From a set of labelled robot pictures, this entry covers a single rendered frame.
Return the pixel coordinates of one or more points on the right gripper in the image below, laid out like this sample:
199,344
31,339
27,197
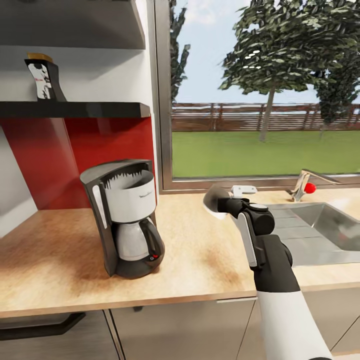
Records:
227,204

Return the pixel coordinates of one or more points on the fridge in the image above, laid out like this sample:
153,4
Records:
16,201

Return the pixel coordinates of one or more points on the dishwasher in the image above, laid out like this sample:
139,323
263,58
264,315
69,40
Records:
74,335

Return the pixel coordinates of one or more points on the bottle of coffee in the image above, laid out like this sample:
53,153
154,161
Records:
46,76

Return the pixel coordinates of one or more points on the coffee maker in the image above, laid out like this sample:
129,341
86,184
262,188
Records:
123,200

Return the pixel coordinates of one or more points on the countertop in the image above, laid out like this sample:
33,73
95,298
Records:
53,262

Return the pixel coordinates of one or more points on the paper coffee filter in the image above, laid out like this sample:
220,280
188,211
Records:
210,200

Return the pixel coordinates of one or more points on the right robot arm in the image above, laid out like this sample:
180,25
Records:
288,327

